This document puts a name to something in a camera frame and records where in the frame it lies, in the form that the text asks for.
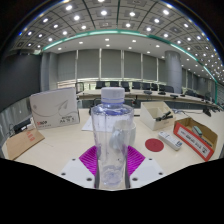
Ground brown paper envelope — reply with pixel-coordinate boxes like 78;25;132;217
5;128;46;161

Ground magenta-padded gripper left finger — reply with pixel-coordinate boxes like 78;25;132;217
58;145;100;190

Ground white remote control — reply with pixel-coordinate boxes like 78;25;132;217
157;130;184;151

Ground black marker pen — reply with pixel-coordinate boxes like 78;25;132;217
155;110;174;122

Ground white printed carton box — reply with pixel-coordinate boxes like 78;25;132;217
29;87;81;130

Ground small teal block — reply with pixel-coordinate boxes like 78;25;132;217
192;125;204;138

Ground brown cardboard box red side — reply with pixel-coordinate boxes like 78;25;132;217
173;116;219;162

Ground clear plastic water bottle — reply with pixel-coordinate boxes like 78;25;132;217
90;86;135;190

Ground long curved conference desk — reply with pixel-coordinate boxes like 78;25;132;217
76;88;224;113

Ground grey round column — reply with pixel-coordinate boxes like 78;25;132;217
164;50;184;94

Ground cream desk organizer box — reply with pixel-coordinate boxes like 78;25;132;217
139;101;178;131

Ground round ceiling lights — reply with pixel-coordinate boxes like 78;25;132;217
18;0;224;78

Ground black office chairs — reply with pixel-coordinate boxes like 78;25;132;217
94;80;208;99

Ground small black box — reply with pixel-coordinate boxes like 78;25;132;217
12;118;33;134

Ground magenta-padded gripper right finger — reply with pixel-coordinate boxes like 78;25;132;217
125;145;166;190

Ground black desk microphone base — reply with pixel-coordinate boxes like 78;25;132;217
202;106;213;118

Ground white paper sheet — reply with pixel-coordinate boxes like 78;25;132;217
81;115;96;132

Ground flat round red coaster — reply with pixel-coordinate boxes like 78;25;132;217
144;137;165;153

